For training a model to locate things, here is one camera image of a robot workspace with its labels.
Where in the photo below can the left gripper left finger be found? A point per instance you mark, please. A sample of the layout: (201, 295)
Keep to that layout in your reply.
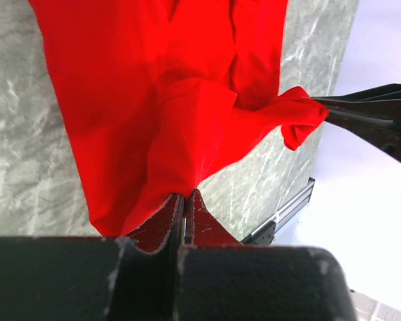
(93, 278)

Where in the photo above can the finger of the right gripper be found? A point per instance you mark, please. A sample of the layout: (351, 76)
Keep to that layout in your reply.
(380, 102)
(385, 139)

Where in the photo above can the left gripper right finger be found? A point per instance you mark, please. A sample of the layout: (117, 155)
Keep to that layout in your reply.
(222, 279)

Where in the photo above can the aluminium rail frame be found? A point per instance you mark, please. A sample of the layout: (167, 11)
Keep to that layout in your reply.
(264, 234)

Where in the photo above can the red t shirt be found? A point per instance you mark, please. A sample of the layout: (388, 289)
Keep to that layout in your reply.
(157, 96)

